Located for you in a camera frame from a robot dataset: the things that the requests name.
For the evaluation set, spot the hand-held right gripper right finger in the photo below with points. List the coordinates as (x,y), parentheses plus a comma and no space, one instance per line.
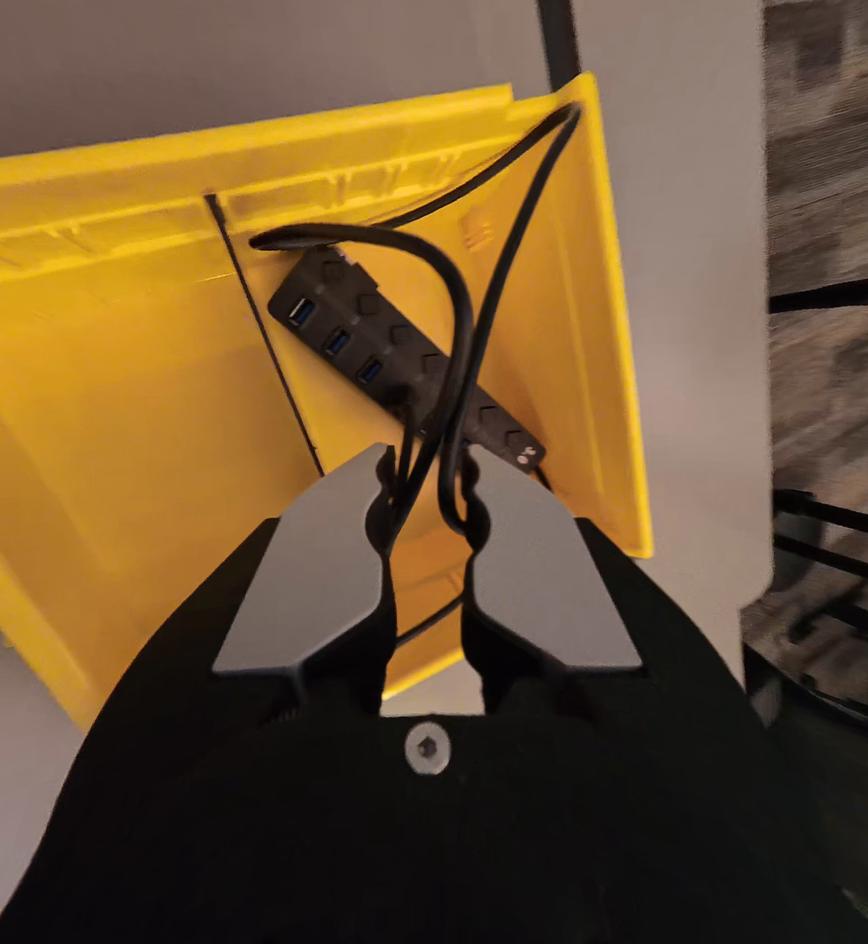
(552,590)

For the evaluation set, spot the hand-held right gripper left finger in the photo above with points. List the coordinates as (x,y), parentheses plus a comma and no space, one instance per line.
(301,590)

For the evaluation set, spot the yellow plastic bin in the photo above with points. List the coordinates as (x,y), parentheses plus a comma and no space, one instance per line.
(109,369)

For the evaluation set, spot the black floor stand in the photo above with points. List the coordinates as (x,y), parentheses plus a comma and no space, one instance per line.
(847,590)

